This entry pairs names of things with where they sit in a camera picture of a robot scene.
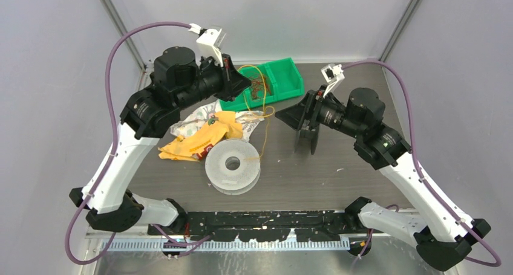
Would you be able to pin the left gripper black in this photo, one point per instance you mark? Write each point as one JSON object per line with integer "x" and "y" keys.
{"x": 233, "y": 81}

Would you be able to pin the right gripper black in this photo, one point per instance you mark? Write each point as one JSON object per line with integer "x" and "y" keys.
{"x": 294, "y": 115}

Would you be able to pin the dark grey cable spool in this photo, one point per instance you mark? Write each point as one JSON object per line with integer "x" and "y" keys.
{"x": 307, "y": 137}

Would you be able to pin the white plastic cable spool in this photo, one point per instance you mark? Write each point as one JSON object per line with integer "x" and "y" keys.
{"x": 233, "y": 166}

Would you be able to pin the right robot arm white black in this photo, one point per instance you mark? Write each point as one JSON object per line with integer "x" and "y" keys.
{"x": 442, "y": 234}

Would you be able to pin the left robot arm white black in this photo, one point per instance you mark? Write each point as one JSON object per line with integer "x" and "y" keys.
{"x": 111, "y": 205}

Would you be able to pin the floral patterned cloth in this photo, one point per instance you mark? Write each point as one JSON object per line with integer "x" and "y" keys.
{"x": 240, "y": 124}

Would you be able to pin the green three-compartment bin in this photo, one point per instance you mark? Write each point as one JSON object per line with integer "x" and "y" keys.
{"x": 272, "y": 82}

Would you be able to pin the yellow snack bag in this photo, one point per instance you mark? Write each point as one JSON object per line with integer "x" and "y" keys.
{"x": 196, "y": 147}

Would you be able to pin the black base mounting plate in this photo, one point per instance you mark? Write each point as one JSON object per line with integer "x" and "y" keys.
{"x": 269, "y": 226}

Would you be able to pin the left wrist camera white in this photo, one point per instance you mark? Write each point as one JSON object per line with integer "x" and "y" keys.
{"x": 209, "y": 42}

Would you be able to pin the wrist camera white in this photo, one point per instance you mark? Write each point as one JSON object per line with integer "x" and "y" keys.
{"x": 209, "y": 42}
{"x": 333, "y": 75}

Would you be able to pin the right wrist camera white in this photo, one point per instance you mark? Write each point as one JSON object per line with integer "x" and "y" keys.
{"x": 333, "y": 75}

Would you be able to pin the white slotted cable duct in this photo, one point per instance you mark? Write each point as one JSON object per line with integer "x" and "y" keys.
{"x": 290, "y": 244}

